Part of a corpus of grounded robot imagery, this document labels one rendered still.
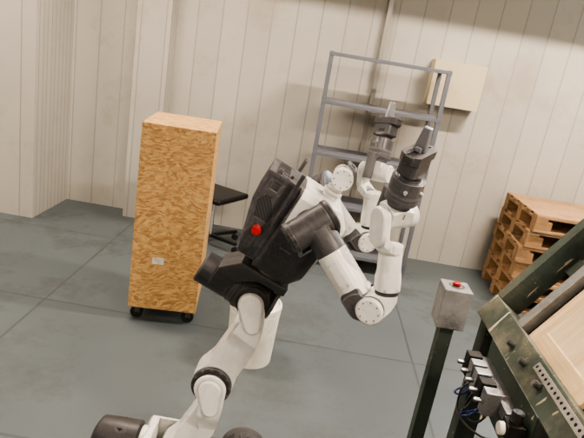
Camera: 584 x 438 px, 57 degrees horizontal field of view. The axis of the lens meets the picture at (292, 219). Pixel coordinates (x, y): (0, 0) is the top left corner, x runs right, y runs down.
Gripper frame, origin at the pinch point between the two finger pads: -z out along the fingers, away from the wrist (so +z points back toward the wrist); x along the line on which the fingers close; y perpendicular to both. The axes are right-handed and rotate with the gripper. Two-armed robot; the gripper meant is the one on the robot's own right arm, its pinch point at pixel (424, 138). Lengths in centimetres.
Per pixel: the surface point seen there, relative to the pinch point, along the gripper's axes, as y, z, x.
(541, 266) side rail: 32, 67, 101
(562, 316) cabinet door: 48, 66, 72
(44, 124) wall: -367, 187, 111
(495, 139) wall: -72, 120, 381
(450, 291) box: 8, 84, 74
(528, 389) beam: 51, 78, 41
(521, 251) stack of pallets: 3, 169, 304
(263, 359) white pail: -67, 190, 70
